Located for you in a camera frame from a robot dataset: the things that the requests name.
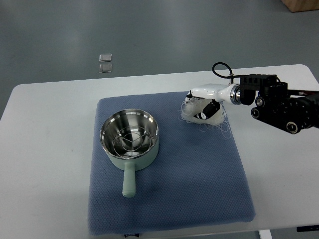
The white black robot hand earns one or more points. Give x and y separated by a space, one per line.
220 93

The white vermicelli nest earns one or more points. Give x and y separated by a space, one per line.
207 115

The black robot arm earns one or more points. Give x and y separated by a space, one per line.
278 106

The mint green steel pot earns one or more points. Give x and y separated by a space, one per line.
129 162

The blue quilted mat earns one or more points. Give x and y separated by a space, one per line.
197 178

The lower clear floor tile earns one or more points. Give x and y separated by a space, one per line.
105 68

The clear floor tile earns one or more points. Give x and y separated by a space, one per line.
105 57
105 68

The upper clear floor tile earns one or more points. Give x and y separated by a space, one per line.
105 57

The white table leg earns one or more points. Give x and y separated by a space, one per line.
265 234

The wire steaming rack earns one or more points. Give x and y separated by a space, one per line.
130 140

